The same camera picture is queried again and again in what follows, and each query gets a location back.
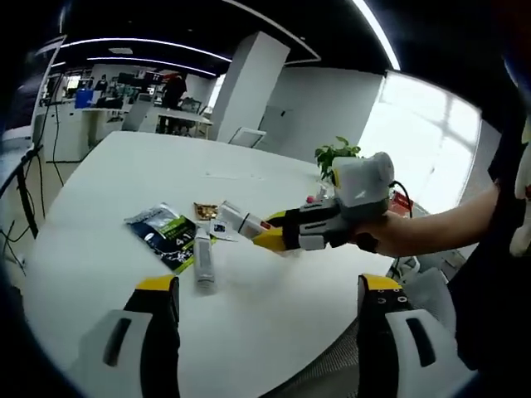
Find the grey mesh chair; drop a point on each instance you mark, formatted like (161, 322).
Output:
(427, 290)

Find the white office desk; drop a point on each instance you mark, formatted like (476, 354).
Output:
(182, 116)

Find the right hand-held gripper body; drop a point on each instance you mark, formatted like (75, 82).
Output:
(361, 182)

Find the long white office counter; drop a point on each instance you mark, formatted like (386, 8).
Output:
(83, 132)

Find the gold foil sachet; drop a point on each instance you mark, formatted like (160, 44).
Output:
(205, 210)

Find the white skincare tube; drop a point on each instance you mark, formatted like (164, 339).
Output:
(238, 215)

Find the blue box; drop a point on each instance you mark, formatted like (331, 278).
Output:
(86, 99)

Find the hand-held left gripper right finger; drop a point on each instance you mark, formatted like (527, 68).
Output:
(381, 331)

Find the red box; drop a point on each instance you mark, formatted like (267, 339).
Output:
(402, 205)

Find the person's right hand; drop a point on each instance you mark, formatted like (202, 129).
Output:
(390, 234)

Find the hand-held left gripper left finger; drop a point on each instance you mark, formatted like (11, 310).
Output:
(145, 331)

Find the grey office chair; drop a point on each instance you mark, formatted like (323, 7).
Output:
(137, 112)

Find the large window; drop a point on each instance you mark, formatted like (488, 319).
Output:
(415, 137)

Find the white pillar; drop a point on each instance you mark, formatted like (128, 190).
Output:
(253, 87)

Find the black laptop stand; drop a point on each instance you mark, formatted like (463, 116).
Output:
(25, 199)

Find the white plush toy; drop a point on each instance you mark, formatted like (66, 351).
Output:
(523, 232)

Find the small clear blue-print sachet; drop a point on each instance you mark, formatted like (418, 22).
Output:
(220, 229)

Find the white chair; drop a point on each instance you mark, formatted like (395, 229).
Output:
(246, 137)

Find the potted green plant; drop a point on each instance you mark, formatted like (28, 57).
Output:
(332, 155)

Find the green black silver sachet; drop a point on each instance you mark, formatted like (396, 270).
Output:
(157, 224)

